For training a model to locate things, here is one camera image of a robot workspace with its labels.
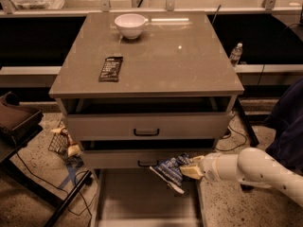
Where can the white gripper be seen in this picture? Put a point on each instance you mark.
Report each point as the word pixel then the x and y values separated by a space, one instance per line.
pixel 208 166

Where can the blue chip bag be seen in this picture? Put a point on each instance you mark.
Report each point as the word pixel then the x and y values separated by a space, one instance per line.
pixel 169 171

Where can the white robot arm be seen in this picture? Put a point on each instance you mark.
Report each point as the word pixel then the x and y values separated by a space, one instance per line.
pixel 251 166

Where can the middle drawer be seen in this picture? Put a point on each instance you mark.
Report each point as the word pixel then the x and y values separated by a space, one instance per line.
pixel 140 153

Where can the drawer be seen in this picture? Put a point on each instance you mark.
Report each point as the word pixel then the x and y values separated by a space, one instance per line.
pixel 137 198
pixel 164 118
pixel 140 153

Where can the bottom drawer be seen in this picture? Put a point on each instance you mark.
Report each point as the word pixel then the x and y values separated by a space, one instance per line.
pixel 137 198

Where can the top drawer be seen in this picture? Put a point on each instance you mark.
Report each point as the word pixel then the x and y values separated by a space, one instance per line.
pixel 164 118

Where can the grey drawer cabinet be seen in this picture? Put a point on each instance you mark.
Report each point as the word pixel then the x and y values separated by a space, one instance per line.
pixel 178 54

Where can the brown bag on stand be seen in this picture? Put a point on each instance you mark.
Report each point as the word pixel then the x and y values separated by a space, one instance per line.
pixel 16 121

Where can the dark blue cloth on chair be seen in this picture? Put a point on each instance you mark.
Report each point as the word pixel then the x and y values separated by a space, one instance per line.
pixel 286 119

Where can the clear water bottle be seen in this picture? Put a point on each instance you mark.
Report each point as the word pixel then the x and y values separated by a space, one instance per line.
pixel 236 54

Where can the snack packet in basket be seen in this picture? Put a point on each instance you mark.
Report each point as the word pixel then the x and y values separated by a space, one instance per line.
pixel 72 148

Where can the dark snack bar wrapper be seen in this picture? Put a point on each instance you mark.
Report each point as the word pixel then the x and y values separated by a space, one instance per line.
pixel 110 69

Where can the white ceramic bowl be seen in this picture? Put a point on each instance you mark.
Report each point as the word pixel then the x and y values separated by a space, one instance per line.
pixel 130 25

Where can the wire basket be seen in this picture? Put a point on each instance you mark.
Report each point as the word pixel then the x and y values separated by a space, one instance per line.
pixel 57 145

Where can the black stand frame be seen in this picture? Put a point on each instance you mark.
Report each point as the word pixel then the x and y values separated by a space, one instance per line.
pixel 7 166

